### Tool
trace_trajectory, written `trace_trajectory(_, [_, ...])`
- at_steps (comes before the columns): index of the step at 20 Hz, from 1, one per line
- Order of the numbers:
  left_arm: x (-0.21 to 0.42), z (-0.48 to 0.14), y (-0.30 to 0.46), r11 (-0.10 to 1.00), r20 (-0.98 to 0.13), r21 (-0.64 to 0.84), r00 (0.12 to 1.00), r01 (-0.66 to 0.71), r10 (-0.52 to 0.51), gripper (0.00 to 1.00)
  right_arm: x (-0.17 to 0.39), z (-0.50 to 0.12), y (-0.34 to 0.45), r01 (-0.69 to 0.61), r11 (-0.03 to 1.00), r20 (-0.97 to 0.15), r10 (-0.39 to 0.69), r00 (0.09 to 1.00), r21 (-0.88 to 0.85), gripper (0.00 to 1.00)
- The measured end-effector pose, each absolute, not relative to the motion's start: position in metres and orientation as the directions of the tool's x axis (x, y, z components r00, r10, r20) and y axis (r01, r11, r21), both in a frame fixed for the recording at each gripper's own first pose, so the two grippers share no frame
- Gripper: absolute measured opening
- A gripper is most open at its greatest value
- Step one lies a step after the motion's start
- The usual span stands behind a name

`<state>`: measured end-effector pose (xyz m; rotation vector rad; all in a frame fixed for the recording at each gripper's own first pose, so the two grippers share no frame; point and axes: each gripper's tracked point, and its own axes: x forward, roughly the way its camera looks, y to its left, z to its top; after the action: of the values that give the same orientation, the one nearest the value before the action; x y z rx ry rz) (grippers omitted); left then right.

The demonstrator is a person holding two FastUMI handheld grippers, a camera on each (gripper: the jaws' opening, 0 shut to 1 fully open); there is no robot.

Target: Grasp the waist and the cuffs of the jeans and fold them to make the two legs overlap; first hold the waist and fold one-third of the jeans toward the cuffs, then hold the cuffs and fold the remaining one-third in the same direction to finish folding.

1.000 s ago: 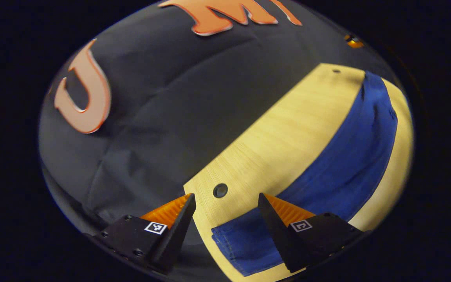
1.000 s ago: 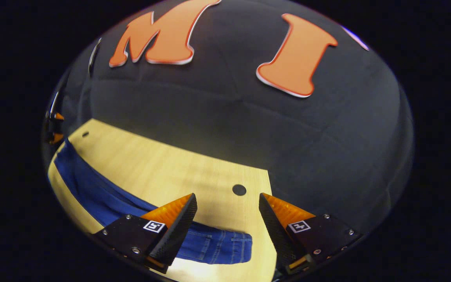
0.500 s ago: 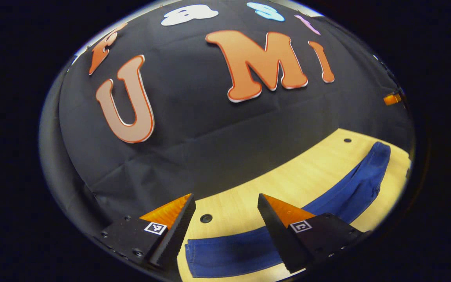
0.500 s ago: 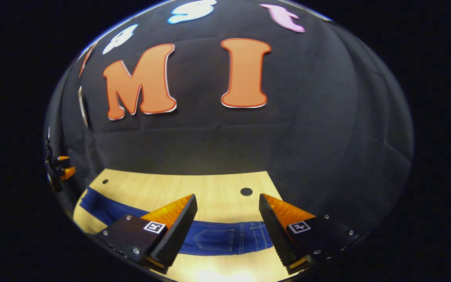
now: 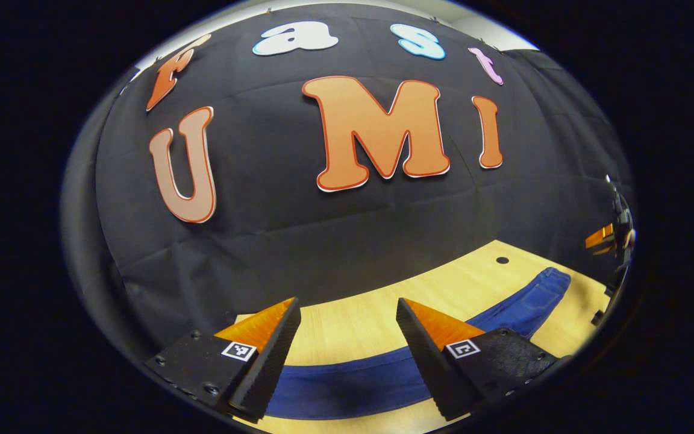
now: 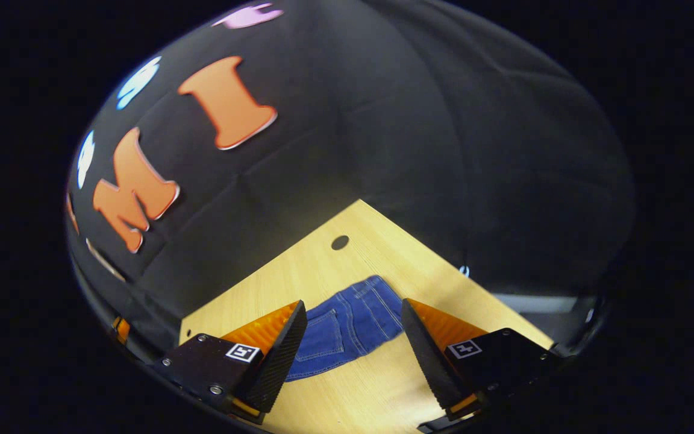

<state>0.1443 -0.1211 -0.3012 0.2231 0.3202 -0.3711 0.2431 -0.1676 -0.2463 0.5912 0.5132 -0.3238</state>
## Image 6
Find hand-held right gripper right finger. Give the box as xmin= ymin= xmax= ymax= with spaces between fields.
xmin=401 ymin=298 xmax=564 ymax=422

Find black backdrop cloth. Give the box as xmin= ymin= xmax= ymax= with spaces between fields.
xmin=65 ymin=0 xmax=636 ymax=363

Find blue denim jeans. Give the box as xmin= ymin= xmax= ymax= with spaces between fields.
xmin=285 ymin=275 xmax=407 ymax=383

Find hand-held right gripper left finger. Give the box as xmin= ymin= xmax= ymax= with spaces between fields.
xmin=153 ymin=300 xmax=309 ymax=423

